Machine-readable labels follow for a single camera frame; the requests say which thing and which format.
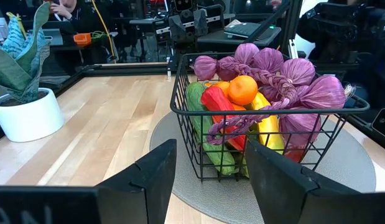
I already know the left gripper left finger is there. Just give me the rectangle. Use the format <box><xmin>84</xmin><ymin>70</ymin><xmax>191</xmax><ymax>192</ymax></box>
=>
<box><xmin>95</xmin><ymin>138</ymin><xmax>178</xmax><ymax>224</ymax></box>

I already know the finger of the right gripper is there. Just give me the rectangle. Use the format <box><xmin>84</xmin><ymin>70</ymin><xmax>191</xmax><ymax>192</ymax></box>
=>
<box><xmin>169</xmin><ymin>14</ymin><xmax>188</xmax><ymax>43</ymax></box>
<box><xmin>193</xmin><ymin>8</ymin><xmax>210</xmax><ymax>37</ymax></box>

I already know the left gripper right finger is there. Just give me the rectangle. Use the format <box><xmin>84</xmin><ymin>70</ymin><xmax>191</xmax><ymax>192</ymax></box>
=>
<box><xmin>244</xmin><ymin>139</ymin><xmax>363</xmax><ymax>224</ymax></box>

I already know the yellow banana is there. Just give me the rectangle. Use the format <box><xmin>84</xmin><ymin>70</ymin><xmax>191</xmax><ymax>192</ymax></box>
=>
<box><xmin>245</xmin><ymin>91</ymin><xmax>285</xmax><ymax>154</ymax></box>

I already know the green cucumber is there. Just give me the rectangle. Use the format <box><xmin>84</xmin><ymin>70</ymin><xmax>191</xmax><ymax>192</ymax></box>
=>
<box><xmin>185</xmin><ymin>81</ymin><xmax>237</xmax><ymax>176</ymax></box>

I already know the slender red chili pepper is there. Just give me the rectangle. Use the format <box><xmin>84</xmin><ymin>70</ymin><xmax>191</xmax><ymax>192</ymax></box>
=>
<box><xmin>200</xmin><ymin>86</ymin><xmax>248</xmax><ymax>152</ymax></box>

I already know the orange fruit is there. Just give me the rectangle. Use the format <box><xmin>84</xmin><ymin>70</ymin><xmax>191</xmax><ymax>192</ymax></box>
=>
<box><xmin>227</xmin><ymin>75</ymin><xmax>259</xmax><ymax>106</ymax></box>

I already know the black laptop with keyboard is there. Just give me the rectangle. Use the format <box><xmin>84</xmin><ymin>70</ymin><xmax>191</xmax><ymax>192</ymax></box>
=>
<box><xmin>223</xmin><ymin>21</ymin><xmax>276</xmax><ymax>40</ymax></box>

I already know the black desk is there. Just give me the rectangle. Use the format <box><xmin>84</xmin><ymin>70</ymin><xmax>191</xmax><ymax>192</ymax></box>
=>
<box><xmin>197</xmin><ymin>26</ymin><xmax>282</xmax><ymax>53</ymax></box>

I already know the round grey placemat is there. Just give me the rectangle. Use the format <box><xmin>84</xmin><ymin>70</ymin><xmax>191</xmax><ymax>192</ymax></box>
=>
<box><xmin>149</xmin><ymin>111</ymin><xmax>378</xmax><ymax>224</ymax></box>

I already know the orange plastic bin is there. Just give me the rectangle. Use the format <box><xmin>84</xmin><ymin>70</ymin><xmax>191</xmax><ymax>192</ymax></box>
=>
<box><xmin>73</xmin><ymin>32</ymin><xmax>93</xmax><ymax>47</ymax></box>

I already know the person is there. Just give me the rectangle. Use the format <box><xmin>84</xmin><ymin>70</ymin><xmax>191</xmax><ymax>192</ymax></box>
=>
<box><xmin>47</xmin><ymin>0</ymin><xmax>101</xmax><ymax>34</ymax></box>

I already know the white plant pot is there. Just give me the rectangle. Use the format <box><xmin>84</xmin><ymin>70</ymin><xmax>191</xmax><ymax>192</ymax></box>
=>
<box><xmin>0</xmin><ymin>87</ymin><xmax>65</xmax><ymax>143</ymax></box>

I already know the green snake plant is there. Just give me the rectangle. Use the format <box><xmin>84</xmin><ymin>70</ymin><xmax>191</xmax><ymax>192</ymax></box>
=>
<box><xmin>0</xmin><ymin>2</ymin><xmax>52</xmax><ymax>104</ymax></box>

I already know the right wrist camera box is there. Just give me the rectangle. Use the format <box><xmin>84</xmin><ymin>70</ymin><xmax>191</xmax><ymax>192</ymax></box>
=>
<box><xmin>174</xmin><ymin>0</ymin><xmax>193</xmax><ymax>12</ymax></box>

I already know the yellow extension cable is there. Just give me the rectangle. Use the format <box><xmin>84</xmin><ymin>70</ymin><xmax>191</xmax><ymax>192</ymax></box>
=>
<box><xmin>91</xmin><ymin>0</ymin><xmax>118</xmax><ymax>62</ymax></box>

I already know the green cable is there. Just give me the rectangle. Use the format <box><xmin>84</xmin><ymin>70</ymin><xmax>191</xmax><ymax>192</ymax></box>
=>
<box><xmin>91</xmin><ymin>30</ymin><xmax>109</xmax><ymax>42</ymax></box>

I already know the black wire basket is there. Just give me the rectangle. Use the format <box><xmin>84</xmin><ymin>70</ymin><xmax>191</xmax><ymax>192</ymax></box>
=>
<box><xmin>169</xmin><ymin>52</ymin><xmax>371</xmax><ymax>182</ymax></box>

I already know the small grey camera box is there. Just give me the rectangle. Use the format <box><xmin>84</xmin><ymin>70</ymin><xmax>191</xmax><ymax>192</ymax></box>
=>
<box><xmin>371</xmin><ymin>107</ymin><xmax>385</xmax><ymax>140</ymax></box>

